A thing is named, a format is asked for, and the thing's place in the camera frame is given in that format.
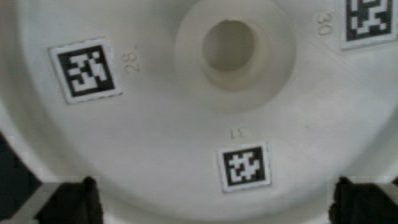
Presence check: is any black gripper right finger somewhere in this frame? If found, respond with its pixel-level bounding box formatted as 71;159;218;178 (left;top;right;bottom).
328;177;398;224

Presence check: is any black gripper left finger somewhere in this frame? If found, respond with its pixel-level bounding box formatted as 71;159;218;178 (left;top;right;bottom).
0;175;104;224

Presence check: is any white round table top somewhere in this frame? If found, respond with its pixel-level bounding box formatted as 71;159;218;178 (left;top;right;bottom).
0;0;398;224

